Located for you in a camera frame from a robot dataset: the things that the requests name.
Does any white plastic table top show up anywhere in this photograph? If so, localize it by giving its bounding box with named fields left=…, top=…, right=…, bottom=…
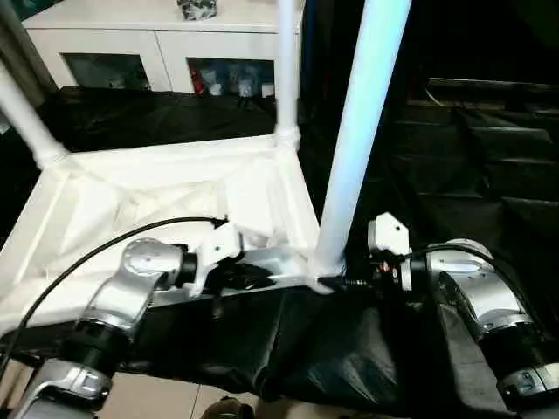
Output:
left=0, top=131, right=337, bottom=337

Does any white plastic table leg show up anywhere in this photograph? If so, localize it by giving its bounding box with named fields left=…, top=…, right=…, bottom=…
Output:
left=0, top=65, right=71, bottom=171
left=273, top=0, right=303, bottom=149
left=307, top=0, right=413, bottom=278

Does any black work mat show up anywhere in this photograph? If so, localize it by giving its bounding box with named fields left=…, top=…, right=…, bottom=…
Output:
left=0, top=86, right=559, bottom=416

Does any dark robot left foot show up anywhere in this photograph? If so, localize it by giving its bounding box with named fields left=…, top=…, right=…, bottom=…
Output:
left=203, top=398, right=256, bottom=419

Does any white glass-door cabinet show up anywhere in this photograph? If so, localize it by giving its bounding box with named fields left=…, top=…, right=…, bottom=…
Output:
left=22, top=0, right=307, bottom=97

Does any small grey bundle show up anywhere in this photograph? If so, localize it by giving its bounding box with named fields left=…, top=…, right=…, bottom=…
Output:
left=177, top=0, right=219, bottom=22

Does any grey window curtain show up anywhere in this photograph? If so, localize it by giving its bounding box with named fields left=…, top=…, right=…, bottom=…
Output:
left=0, top=0, right=60, bottom=93

